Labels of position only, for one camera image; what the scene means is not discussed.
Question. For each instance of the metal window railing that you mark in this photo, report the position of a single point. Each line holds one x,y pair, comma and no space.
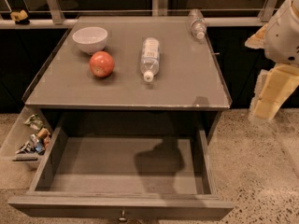
65,13

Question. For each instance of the yellow black object on ledge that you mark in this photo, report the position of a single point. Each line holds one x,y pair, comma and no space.
20,16

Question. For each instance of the white ceramic bowl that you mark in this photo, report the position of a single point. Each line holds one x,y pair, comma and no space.
90,39

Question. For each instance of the red apple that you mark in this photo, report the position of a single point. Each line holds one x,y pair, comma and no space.
102,64

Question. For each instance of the clear plastic side bin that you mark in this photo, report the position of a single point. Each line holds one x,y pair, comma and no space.
17,146

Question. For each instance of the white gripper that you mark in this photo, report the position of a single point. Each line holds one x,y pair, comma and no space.
282,37

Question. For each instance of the grey top drawer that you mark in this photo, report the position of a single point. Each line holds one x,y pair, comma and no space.
125,165

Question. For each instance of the clear water bottle rear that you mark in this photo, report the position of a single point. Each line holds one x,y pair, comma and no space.
197,24

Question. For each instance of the clear water bottle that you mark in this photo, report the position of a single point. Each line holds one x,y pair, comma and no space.
150,59
197,24

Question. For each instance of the grey drawer cabinet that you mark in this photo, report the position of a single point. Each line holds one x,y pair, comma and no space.
189,77

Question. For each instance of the blue foil snack packet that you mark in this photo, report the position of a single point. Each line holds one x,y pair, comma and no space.
37,144

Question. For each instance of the green snack packet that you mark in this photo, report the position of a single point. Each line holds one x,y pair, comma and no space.
34,122

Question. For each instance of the brown snack packet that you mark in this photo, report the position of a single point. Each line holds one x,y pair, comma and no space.
43,133

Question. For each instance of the clear water bottle centre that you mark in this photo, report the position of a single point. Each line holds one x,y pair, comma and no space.
150,59

